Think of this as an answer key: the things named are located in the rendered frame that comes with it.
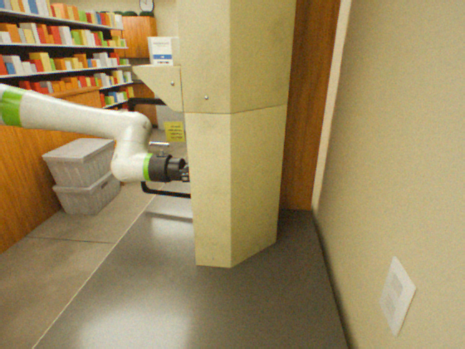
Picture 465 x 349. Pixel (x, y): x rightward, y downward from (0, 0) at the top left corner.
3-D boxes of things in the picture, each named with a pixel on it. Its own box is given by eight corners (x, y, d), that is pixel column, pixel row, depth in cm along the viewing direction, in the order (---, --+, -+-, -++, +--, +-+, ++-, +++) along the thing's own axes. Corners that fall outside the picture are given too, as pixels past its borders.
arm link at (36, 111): (31, 133, 87) (15, 120, 76) (40, 100, 89) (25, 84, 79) (149, 152, 96) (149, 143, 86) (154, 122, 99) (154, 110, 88)
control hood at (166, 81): (210, 94, 93) (209, 61, 89) (183, 112, 64) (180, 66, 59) (178, 93, 94) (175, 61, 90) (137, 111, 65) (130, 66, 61)
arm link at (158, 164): (161, 176, 94) (150, 189, 86) (157, 145, 89) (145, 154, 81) (178, 178, 93) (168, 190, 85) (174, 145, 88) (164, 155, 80)
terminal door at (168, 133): (209, 201, 109) (205, 100, 93) (142, 193, 116) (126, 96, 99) (210, 199, 110) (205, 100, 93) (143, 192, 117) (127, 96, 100)
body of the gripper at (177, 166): (165, 163, 81) (195, 164, 80) (174, 153, 89) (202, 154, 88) (168, 184, 84) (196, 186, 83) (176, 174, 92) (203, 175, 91)
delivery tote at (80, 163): (120, 165, 316) (115, 139, 302) (90, 189, 262) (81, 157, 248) (87, 164, 320) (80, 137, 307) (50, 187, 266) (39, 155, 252)
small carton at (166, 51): (180, 65, 69) (178, 38, 67) (173, 66, 65) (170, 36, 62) (163, 64, 70) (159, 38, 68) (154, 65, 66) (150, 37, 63)
